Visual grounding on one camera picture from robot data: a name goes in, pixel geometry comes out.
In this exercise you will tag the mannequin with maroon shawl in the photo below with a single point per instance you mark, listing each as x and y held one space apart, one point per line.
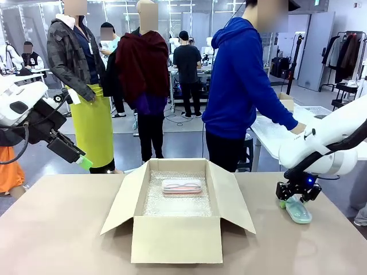
143 66

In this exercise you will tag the person in black t-shirt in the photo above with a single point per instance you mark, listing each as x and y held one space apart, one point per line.
186 63

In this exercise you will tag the person's right hand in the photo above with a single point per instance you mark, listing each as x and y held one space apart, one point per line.
298 128

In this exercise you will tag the person's right forearm blue sleeve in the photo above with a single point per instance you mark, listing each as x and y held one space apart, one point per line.
284 120

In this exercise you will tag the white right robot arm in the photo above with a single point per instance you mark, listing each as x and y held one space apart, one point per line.
324 137

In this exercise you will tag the small open cardboard box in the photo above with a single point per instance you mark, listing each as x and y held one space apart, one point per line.
286 101

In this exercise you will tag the person in blue hoodie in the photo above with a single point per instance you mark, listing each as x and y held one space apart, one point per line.
235 86

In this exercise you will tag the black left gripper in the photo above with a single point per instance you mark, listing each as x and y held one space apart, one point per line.
46 120

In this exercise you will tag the clothes rack with coats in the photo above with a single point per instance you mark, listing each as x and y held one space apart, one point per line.
344 54

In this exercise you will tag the clear bubble wrap lining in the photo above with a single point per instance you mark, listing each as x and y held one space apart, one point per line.
177 204

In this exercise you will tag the white cabinet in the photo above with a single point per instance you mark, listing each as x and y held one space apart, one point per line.
362 88

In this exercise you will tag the black tripod stand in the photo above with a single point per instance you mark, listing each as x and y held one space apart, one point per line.
294 68

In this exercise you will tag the pale green glasses pouch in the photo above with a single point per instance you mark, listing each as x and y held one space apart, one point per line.
299 213

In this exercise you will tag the white background desk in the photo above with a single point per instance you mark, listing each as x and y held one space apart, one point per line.
31 75

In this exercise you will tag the white side table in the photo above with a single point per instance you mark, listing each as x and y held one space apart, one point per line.
266 143

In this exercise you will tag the open brown cardboard box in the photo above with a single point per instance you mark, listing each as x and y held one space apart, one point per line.
176 240

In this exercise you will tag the loose bubble wrap sheet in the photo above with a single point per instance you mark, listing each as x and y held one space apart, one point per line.
269 129

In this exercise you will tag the grey shoe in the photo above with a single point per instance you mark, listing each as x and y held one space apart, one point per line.
361 219

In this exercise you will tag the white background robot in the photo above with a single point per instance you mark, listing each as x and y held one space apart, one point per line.
173 43

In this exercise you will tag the white plastic basket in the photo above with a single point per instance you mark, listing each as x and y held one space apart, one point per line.
315 110

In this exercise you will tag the black utility trolley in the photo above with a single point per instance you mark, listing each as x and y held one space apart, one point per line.
344 94

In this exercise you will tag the person in varsity jacket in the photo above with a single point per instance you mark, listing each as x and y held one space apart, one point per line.
31 58

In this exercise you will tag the mannequin with yellow skirt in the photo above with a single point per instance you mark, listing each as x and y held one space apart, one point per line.
91 129

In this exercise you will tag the clear pink glasses case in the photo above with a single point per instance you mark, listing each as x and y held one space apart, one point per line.
182 186

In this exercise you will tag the background workbench with computer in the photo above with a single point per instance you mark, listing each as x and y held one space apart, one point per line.
206 86

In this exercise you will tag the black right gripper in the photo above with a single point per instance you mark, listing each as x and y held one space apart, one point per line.
301 179

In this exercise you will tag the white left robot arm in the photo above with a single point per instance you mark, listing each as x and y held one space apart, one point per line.
17 100

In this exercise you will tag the black stool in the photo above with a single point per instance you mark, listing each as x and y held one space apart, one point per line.
246 154

